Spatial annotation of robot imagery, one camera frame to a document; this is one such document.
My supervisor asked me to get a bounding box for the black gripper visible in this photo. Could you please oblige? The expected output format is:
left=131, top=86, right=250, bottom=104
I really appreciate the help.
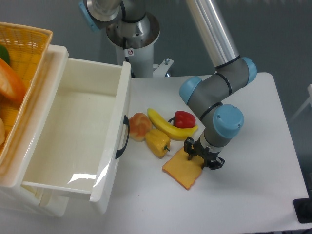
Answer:
left=184, top=136, right=225, bottom=170

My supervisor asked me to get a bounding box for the orange toy bread slice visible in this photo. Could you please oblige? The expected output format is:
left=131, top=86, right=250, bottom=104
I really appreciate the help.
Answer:
left=162, top=148, right=204, bottom=190

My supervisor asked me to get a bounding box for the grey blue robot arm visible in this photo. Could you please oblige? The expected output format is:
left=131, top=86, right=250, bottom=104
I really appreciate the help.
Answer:
left=79, top=0, right=257, bottom=170

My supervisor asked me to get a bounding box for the round toy bread roll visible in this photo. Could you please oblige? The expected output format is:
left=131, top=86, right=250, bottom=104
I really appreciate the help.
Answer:
left=129, top=113, right=152, bottom=142

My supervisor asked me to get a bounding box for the yellow toy banana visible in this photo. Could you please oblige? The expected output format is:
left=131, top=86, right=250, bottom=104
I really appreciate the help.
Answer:
left=147, top=108, right=198, bottom=141

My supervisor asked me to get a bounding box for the red toy bell pepper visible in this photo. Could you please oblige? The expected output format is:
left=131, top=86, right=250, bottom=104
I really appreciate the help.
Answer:
left=168, top=111, right=196, bottom=129

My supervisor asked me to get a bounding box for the yellow toy bell pepper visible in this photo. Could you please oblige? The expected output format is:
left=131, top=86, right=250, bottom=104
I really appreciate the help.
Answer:
left=145, top=129, right=171, bottom=158

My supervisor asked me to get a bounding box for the black device at edge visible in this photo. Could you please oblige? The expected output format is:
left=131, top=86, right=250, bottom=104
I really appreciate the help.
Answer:
left=293, top=198, right=312, bottom=224

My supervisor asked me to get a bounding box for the white plastic drawer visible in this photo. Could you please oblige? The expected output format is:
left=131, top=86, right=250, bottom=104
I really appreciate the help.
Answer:
left=24, top=58, right=131, bottom=214

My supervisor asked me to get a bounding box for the white drawer cabinet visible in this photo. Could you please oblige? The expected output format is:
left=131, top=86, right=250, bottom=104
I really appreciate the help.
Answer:
left=0, top=45, right=69, bottom=216

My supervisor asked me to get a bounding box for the orange woven basket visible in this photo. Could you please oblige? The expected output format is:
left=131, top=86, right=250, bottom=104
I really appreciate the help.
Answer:
left=0, top=22, right=53, bottom=162

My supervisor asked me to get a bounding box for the green toy vegetable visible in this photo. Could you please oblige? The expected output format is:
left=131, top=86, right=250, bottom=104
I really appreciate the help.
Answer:
left=0, top=45, right=10, bottom=65

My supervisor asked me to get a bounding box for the black drawer handle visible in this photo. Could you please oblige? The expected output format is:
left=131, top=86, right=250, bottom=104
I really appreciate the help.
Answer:
left=115, top=115, right=130, bottom=159

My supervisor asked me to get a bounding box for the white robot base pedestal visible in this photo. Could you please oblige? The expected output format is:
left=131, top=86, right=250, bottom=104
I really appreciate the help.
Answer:
left=106, top=12, right=174, bottom=78

